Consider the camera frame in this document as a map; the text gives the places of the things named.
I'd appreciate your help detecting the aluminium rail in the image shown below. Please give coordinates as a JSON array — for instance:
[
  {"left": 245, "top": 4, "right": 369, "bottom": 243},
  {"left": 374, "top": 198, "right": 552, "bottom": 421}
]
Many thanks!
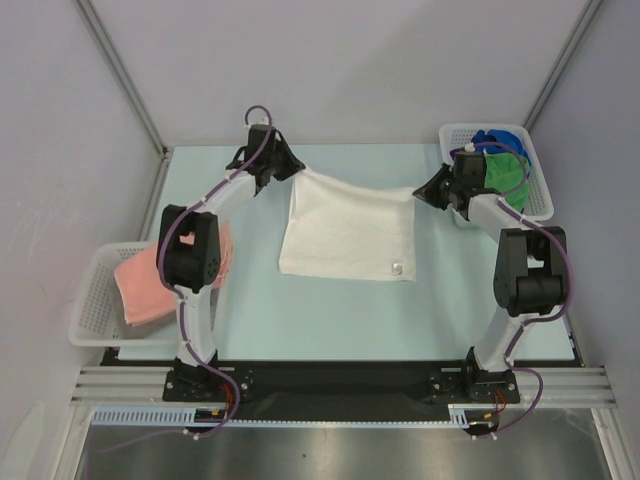
[{"left": 71, "top": 366, "right": 617, "bottom": 409}]

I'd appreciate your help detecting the green towel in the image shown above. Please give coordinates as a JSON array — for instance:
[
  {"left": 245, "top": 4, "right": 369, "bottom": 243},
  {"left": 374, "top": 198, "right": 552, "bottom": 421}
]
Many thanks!
[{"left": 485, "top": 152, "right": 530, "bottom": 212}]

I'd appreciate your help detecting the right aluminium frame post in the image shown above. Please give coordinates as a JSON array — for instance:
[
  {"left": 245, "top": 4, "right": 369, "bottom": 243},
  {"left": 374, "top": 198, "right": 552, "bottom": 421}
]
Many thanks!
[{"left": 524, "top": 0, "right": 606, "bottom": 131}]

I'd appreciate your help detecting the left aluminium frame post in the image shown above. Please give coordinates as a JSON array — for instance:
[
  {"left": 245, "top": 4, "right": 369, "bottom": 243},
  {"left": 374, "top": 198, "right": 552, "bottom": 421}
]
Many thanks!
[{"left": 71, "top": 0, "right": 167, "bottom": 158}]

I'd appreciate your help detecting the pink towel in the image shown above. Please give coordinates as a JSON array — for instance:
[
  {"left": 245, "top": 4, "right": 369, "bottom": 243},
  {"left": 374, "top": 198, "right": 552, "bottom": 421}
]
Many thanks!
[{"left": 114, "top": 222, "right": 234, "bottom": 327}]

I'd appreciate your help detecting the white towel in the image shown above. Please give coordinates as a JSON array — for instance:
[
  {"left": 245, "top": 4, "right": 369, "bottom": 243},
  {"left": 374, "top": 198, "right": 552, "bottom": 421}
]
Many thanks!
[{"left": 279, "top": 169, "right": 417, "bottom": 282}]

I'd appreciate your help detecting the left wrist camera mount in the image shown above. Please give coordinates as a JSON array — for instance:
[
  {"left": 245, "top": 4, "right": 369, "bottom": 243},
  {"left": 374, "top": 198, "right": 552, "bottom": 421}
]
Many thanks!
[{"left": 245, "top": 116, "right": 270, "bottom": 129}]

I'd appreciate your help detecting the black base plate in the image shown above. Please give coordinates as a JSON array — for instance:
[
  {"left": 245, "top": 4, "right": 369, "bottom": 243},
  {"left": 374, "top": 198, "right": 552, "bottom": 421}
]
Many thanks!
[{"left": 101, "top": 350, "right": 579, "bottom": 423}]

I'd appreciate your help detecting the aluminium frame post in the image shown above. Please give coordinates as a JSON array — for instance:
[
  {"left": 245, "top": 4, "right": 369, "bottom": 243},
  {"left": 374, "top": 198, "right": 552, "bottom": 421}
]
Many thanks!
[
  {"left": 524, "top": 0, "right": 606, "bottom": 131},
  {"left": 71, "top": 0, "right": 167, "bottom": 158}
]

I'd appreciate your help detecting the grey slotted cable duct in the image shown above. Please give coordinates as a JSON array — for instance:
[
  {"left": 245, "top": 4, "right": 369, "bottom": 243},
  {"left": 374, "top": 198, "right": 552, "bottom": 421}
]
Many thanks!
[{"left": 93, "top": 405, "right": 241, "bottom": 426}]

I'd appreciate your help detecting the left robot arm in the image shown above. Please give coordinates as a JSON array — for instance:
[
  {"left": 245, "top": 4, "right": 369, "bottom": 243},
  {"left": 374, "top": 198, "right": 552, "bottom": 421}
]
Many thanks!
[{"left": 156, "top": 124, "right": 305, "bottom": 400}]

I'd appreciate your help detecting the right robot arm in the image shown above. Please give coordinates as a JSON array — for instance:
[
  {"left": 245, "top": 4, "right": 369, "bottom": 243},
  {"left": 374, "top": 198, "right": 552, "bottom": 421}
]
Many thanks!
[{"left": 413, "top": 147, "right": 574, "bottom": 402}]

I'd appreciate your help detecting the blue towel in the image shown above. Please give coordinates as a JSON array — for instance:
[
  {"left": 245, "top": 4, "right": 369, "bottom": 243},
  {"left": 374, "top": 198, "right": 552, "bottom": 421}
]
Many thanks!
[{"left": 471, "top": 129, "right": 530, "bottom": 161}]

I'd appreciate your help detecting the empty white perforated basket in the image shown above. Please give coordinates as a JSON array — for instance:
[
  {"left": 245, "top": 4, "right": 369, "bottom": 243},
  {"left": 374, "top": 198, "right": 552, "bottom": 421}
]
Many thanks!
[{"left": 66, "top": 242, "right": 226, "bottom": 350}]

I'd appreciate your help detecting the white basket with towels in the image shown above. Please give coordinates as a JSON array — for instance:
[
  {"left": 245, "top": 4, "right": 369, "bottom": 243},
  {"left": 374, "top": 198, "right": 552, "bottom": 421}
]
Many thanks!
[{"left": 439, "top": 123, "right": 554, "bottom": 222}]

